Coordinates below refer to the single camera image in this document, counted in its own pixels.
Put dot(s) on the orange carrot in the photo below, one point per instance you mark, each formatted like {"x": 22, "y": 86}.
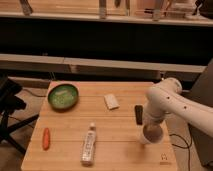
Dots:
{"x": 46, "y": 139}

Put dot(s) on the white rectangular block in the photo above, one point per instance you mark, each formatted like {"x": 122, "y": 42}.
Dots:
{"x": 111, "y": 101}

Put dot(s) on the black tripod stand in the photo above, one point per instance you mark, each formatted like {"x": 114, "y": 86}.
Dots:
{"x": 9, "y": 103}

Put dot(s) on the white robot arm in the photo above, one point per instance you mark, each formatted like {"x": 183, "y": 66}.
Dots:
{"x": 196, "y": 109}

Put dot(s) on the black rectangular device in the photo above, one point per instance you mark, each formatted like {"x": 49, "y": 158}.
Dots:
{"x": 138, "y": 114}

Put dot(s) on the long wooden bench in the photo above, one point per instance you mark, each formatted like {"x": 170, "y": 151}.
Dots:
{"x": 105, "y": 68}

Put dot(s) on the green ceramic bowl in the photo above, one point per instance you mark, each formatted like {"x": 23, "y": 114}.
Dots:
{"x": 63, "y": 96}

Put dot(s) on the white plastic bottle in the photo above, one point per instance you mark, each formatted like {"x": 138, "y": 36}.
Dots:
{"x": 87, "y": 157}

